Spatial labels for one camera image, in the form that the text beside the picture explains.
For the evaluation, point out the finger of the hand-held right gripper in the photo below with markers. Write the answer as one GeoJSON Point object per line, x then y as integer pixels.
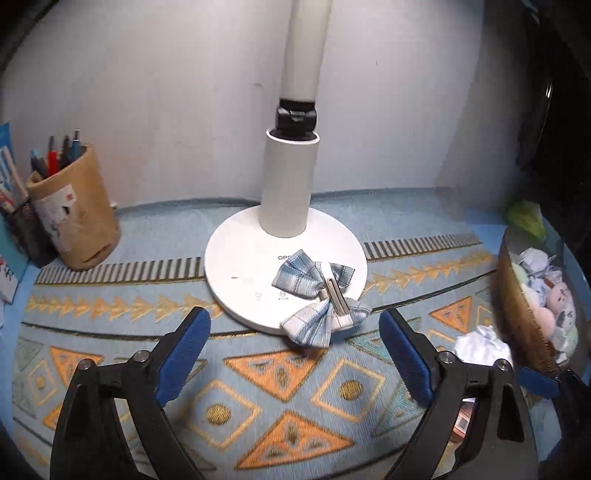
{"type": "Point", "coordinates": [535, 383]}

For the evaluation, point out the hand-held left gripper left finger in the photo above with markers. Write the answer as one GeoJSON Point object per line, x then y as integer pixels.
{"type": "Point", "coordinates": [182, 360]}

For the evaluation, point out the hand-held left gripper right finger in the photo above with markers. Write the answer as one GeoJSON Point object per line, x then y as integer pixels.
{"type": "Point", "coordinates": [408, 360]}

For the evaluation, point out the pink round plush toy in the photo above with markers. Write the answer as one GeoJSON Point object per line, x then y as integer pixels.
{"type": "Point", "coordinates": [539, 307]}

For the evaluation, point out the white round plush toy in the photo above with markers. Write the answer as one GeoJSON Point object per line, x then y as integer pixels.
{"type": "Point", "coordinates": [561, 300]}

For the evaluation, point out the brown glass bowl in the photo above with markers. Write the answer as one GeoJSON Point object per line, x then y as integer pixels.
{"type": "Point", "coordinates": [508, 295]}

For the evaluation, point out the green round plush toy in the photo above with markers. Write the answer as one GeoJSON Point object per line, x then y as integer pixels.
{"type": "Point", "coordinates": [526, 275]}

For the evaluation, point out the blue plaid hair bow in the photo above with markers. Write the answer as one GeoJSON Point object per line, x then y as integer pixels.
{"type": "Point", "coordinates": [300, 277]}

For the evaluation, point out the crumpled paper ball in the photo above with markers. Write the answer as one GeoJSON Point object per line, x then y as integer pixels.
{"type": "Point", "coordinates": [482, 346]}
{"type": "Point", "coordinates": [533, 261]}
{"type": "Point", "coordinates": [561, 337]}

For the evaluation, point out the small pink box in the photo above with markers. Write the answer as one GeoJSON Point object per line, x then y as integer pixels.
{"type": "Point", "coordinates": [464, 420]}

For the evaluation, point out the patterned blue table mat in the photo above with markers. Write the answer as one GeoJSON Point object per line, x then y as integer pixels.
{"type": "Point", "coordinates": [286, 415]}

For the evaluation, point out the bright green cloth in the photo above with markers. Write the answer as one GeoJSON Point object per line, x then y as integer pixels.
{"type": "Point", "coordinates": [526, 219]}

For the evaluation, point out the tan pen holder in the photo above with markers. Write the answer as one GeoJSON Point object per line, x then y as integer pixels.
{"type": "Point", "coordinates": [78, 217]}

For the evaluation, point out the black mesh pen holder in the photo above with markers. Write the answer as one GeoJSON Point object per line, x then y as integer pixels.
{"type": "Point", "coordinates": [32, 235]}

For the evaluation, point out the white desk lamp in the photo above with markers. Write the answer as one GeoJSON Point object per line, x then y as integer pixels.
{"type": "Point", "coordinates": [286, 194]}

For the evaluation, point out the bunch of pens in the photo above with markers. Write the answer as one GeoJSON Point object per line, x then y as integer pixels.
{"type": "Point", "coordinates": [57, 157]}

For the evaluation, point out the row of upright books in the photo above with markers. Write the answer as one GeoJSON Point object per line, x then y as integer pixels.
{"type": "Point", "coordinates": [7, 161]}

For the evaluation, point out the black monitor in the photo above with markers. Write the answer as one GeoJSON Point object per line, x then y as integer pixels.
{"type": "Point", "coordinates": [568, 115]}

